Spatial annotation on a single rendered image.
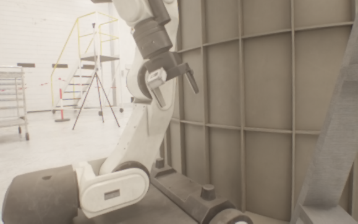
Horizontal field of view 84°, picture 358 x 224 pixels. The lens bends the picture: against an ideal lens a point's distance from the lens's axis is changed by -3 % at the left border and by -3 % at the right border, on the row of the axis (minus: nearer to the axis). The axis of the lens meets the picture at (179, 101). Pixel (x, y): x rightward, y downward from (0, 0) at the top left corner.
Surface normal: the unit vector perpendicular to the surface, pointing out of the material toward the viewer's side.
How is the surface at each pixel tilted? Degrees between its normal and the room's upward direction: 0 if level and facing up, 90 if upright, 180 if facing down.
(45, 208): 88
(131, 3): 101
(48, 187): 49
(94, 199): 90
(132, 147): 90
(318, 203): 93
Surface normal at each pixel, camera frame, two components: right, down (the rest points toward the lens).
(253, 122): -0.56, 0.07
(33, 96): 0.54, 0.03
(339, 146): -0.16, 0.12
